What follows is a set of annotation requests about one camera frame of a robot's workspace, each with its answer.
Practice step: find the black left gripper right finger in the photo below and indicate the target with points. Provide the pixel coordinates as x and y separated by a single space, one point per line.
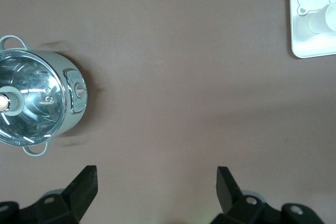
227 192

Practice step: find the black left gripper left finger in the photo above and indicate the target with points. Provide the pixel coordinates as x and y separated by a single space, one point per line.
81 190

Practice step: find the white IKEA cup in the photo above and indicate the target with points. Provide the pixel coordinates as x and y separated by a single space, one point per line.
321 20

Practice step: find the glass pot lid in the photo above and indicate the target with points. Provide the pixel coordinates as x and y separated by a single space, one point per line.
39 90

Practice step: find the sage green electric pot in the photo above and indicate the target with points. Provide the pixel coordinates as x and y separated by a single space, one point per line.
60 62

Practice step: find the brown table cover sheet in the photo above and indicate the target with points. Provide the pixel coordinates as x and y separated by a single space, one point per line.
170 64

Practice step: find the cream tray with bear print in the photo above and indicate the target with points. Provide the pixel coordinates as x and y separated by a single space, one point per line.
302 43

